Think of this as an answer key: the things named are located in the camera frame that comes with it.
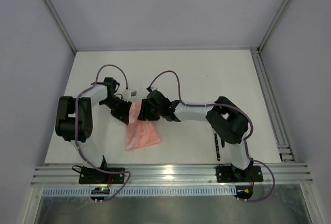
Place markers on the black controller board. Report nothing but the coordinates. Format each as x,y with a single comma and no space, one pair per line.
243,193
99,194

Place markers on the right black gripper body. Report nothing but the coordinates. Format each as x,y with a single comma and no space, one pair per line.
147,110

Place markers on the left black controller board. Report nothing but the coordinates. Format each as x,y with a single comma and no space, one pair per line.
99,194

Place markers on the aluminium front rail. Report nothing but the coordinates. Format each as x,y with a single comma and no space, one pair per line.
164,175

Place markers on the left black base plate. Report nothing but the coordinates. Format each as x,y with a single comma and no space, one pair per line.
93,176

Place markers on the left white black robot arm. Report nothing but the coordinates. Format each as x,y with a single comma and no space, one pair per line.
74,120

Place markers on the right black controller board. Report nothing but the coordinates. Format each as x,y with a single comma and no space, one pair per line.
243,193

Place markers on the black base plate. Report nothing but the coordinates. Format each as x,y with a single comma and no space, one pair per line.
231,174
93,176

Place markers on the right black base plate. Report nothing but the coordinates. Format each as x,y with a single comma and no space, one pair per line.
231,174

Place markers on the slotted grey cable duct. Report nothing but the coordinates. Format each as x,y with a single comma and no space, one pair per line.
142,191

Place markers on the pink cloth napkin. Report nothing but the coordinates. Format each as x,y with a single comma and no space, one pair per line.
139,134

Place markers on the aluminium corner post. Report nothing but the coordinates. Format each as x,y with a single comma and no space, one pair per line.
281,11
60,25

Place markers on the black handled fork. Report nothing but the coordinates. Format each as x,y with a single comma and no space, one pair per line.
217,146

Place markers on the right aluminium side rail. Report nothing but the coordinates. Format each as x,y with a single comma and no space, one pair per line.
282,138

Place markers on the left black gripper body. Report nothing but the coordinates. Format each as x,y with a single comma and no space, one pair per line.
122,111

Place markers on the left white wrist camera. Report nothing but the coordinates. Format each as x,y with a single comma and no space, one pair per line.
127,94

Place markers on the right aluminium corner post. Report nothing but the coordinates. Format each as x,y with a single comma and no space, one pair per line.
281,11

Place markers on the left aluminium corner post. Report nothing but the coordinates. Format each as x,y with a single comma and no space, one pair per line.
60,25

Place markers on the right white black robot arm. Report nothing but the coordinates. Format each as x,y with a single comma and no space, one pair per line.
229,123

